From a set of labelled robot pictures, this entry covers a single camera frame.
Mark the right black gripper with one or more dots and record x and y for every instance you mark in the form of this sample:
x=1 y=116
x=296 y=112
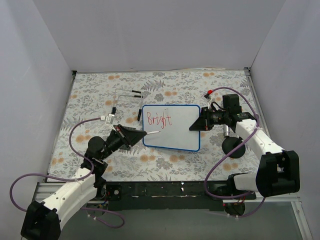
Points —
x=205 y=119

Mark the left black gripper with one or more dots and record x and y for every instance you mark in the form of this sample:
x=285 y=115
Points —
x=122 y=136

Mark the red capped whiteboard marker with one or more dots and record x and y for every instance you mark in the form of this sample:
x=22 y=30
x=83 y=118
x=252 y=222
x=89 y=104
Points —
x=153 y=132

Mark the blue framed whiteboard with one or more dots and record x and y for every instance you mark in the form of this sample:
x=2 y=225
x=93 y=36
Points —
x=173 y=122

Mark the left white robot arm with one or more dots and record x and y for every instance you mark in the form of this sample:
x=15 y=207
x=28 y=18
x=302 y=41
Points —
x=45 y=220

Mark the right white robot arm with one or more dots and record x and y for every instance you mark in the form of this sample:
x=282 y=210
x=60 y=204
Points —
x=278 y=172

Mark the grey studded baseplate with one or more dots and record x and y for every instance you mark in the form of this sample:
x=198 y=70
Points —
x=125 y=147

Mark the silver metal cylinder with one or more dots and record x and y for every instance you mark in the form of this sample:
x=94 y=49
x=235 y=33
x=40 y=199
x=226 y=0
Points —
x=226 y=131

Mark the black round stand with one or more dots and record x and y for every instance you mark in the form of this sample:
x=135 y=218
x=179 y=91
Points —
x=231 y=143

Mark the floral tablecloth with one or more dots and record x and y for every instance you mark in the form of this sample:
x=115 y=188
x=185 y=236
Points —
x=96 y=94

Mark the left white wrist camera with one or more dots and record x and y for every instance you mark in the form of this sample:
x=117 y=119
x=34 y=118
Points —
x=108 y=120

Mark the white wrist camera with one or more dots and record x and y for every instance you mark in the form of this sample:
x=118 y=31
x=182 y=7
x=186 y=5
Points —
x=208 y=95
x=108 y=120

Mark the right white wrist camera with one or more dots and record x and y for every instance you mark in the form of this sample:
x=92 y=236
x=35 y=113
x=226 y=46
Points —
x=208 y=95

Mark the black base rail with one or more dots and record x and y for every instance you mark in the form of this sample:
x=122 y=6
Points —
x=170 y=195

